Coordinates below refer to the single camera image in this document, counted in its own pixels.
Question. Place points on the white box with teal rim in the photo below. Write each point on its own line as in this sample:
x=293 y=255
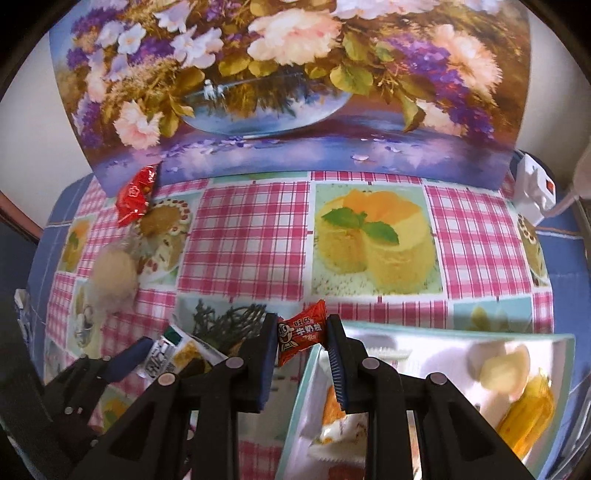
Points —
x=415 y=350

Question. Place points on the floral painting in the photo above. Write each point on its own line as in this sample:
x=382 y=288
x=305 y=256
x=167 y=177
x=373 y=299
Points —
x=295 y=92

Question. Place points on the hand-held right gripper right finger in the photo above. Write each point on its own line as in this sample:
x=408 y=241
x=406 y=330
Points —
x=339 y=378

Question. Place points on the pale yellow cake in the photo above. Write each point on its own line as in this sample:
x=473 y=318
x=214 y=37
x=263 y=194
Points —
x=501 y=369

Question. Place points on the white power strip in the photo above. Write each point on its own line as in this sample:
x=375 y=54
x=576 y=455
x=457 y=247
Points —
x=535 y=194

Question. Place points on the yellow snack packet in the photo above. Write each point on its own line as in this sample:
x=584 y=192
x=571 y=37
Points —
x=526 y=415

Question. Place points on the clear-wrapped round pastry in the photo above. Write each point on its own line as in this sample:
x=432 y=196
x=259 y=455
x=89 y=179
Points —
x=115 y=277

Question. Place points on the small red candy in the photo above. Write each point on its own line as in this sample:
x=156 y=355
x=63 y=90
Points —
x=300 y=337

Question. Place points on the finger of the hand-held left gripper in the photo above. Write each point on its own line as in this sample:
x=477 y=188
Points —
x=127 y=362

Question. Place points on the beige roll cake packet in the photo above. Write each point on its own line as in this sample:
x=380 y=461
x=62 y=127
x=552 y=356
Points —
x=341 y=434

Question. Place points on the red candy packet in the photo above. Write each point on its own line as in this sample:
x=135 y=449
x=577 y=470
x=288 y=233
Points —
x=136 y=196

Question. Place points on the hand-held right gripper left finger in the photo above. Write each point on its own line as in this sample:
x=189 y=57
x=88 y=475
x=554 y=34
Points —
x=268 y=369

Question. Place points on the blue and white tissue pack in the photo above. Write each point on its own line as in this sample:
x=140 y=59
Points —
x=21 y=318

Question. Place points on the green and white snack packet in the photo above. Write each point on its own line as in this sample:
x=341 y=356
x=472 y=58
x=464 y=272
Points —
x=178 y=357

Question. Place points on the pink checked tablecloth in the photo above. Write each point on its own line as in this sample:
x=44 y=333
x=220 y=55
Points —
x=249 y=240

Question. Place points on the red-brown snack packet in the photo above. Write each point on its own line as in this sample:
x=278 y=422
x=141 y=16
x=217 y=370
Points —
x=346 y=474

